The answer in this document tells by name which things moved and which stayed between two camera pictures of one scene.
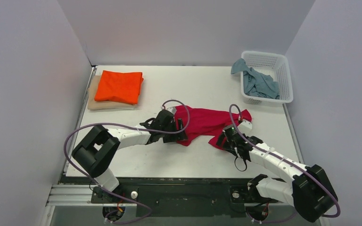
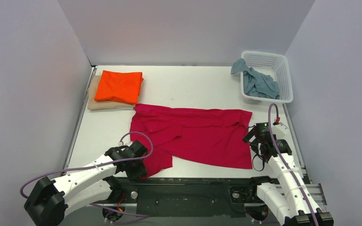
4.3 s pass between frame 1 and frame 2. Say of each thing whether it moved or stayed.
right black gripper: moved
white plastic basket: stayed
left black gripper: moved
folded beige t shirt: stayed
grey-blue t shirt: stayed
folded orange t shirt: stayed
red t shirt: moved
